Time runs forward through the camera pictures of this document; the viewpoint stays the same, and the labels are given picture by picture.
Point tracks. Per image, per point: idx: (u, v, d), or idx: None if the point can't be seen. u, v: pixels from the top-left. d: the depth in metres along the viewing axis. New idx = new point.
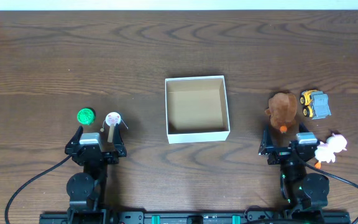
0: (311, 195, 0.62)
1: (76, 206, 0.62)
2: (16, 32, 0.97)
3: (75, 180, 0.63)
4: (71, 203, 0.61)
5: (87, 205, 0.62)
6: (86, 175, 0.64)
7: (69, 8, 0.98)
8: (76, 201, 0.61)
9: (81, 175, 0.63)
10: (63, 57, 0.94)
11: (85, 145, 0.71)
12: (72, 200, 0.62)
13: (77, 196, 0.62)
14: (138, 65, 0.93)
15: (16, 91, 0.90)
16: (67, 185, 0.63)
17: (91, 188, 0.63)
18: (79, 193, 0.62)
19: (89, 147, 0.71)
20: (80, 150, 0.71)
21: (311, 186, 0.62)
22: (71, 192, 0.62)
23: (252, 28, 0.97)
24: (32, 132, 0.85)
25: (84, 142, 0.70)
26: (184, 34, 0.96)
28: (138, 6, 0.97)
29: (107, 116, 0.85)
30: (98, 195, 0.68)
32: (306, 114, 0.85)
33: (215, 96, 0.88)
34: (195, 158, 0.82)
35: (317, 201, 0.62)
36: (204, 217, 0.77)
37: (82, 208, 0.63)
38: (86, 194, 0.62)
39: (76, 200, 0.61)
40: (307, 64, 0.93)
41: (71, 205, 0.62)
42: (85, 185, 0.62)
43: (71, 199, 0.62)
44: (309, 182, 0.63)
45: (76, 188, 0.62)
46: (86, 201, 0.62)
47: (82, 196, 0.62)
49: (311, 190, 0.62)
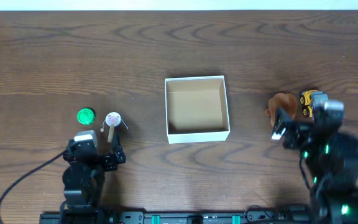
0: (340, 151, 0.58)
1: (71, 197, 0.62)
2: (17, 32, 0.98)
3: (72, 170, 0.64)
4: (66, 193, 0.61)
5: (82, 195, 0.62)
6: (84, 166, 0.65)
7: (69, 8, 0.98)
8: (71, 190, 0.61)
9: (78, 165, 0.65)
10: (63, 57, 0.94)
11: (79, 142, 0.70)
12: (68, 190, 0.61)
13: (73, 185, 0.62)
14: (138, 65, 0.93)
15: (17, 91, 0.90)
16: (64, 176, 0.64)
17: (87, 177, 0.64)
18: (75, 182, 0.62)
19: (84, 144, 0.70)
20: (75, 146, 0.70)
21: (340, 143, 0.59)
22: (68, 182, 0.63)
23: (252, 28, 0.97)
24: (32, 132, 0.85)
25: (79, 137, 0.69)
26: (184, 34, 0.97)
28: (138, 6, 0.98)
29: (107, 116, 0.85)
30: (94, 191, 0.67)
32: (306, 114, 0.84)
33: (216, 96, 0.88)
34: (195, 158, 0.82)
35: (347, 158, 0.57)
36: (204, 217, 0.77)
37: (76, 198, 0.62)
38: (82, 183, 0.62)
39: (71, 190, 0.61)
40: (307, 64, 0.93)
41: (65, 195, 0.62)
42: (81, 175, 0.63)
43: (66, 188, 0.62)
44: (337, 139, 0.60)
45: (72, 178, 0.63)
46: (81, 191, 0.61)
47: (78, 185, 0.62)
49: (339, 146, 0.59)
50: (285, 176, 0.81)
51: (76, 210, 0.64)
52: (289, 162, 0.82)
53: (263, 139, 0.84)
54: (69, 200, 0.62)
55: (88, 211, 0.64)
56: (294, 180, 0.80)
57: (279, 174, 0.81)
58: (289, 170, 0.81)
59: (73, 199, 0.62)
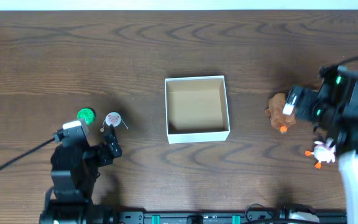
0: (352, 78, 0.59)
1: (58, 180, 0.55)
2: (16, 32, 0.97)
3: (61, 151, 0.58)
4: (53, 174, 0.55)
5: (71, 178, 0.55)
6: (75, 149, 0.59)
7: (69, 8, 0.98)
8: (59, 172, 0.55)
9: (69, 148, 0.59)
10: (63, 57, 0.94)
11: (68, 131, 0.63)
12: (55, 172, 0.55)
13: (61, 167, 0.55)
14: (138, 65, 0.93)
15: (16, 91, 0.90)
16: (52, 157, 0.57)
17: (78, 157, 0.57)
18: (64, 163, 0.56)
19: (73, 134, 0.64)
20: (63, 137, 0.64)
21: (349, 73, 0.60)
22: (56, 163, 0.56)
23: (252, 28, 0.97)
24: (32, 131, 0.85)
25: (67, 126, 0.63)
26: (184, 34, 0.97)
28: (138, 6, 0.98)
29: (107, 116, 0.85)
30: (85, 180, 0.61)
32: None
33: (215, 96, 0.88)
34: (195, 158, 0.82)
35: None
36: (204, 217, 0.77)
37: (65, 183, 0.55)
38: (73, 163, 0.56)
39: (59, 171, 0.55)
40: (307, 64, 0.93)
41: (53, 178, 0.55)
42: (72, 157, 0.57)
43: (53, 170, 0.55)
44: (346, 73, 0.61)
45: (61, 158, 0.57)
46: (71, 173, 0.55)
47: (67, 166, 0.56)
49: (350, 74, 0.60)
50: (285, 176, 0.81)
51: (63, 198, 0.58)
52: (289, 162, 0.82)
53: (263, 139, 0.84)
54: (56, 183, 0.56)
55: (76, 199, 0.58)
56: (294, 180, 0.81)
57: (279, 174, 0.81)
58: (289, 170, 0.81)
59: (60, 183, 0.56)
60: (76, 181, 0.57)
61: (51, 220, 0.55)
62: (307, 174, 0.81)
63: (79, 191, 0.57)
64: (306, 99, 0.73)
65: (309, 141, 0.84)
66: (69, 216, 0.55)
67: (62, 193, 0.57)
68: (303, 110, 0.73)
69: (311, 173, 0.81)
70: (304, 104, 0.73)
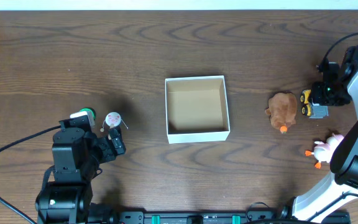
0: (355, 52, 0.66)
1: (59, 155, 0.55)
2: (16, 32, 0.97)
3: (64, 129, 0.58)
4: (54, 149, 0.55)
5: (71, 154, 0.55)
6: (78, 128, 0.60)
7: (69, 8, 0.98)
8: (59, 148, 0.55)
9: (72, 127, 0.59)
10: (63, 57, 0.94)
11: (74, 119, 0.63)
12: (56, 147, 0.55)
13: (62, 142, 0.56)
14: (138, 65, 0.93)
15: (17, 90, 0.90)
16: (55, 134, 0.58)
17: (79, 135, 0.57)
18: (65, 141, 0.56)
19: (79, 122, 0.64)
20: (68, 122, 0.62)
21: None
22: (58, 140, 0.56)
23: (252, 28, 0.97)
24: (32, 131, 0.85)
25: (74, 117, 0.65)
26: (184, 33, 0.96)
28: (138, 6, 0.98)
29: (107, 116, 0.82)
30: (86, 162, 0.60)
32: (304, 112, 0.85)
33: (216, 96, 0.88)
34: (195, 158, 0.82)
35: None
36: (204, 217, 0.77)
37: (66, 158, 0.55)
38: (74, 139, 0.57)
39: (60, 146, 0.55)
40: (307, 63, 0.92)
41: (54, 153, 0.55)
42: (74, 133, 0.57)
43: (54, 146, 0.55)
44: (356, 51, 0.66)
45: (63, 135, 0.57)
46: (71, 149, 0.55)
47: (68, 142, 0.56)
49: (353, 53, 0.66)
50: (285, 176, 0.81)
51: (61, 178, 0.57)
52: (289, 162, 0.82)
53: (263, 139, 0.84)
54: (57, 160, 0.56)
55: (74, 180, 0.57)
56: (294, 180, 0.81)
57: (279, 175, 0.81)
58: (289, 170, 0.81)
59: (61, 162, 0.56)
60: (76, 160, 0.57)
61: (46, 200, 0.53)
62: (307, 174, 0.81)
63: (78, 172, 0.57)
64: (317, 88, 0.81)
65: (309, 141, 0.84)
66: (66, 197, 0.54)
67: (61, 172, 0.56)
68: (319, 96, 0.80)
69: (311, 173, 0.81)
70: (317, 91, 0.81)
